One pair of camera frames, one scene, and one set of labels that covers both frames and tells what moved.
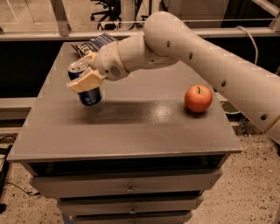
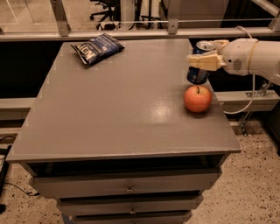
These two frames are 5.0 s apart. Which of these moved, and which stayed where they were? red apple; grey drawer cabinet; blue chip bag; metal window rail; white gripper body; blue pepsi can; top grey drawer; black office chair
Moved: blue pepsi can; white gripper body
Stayed: top grey drawer; metal window rail; black office chair; blue chip bag; grey drawer cabinet; red apple
